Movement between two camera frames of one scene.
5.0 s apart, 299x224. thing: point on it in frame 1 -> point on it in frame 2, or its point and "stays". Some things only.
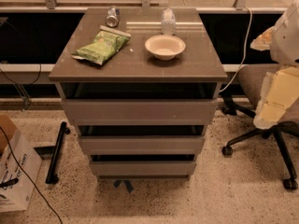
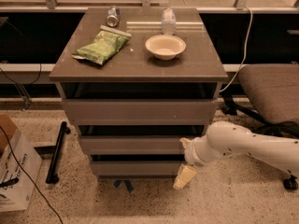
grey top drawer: x=139 y=112 stays
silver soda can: x=113 y=16 stays
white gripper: x=286 y=37 -> x=189 y=154
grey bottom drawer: x=144 y=167 stays
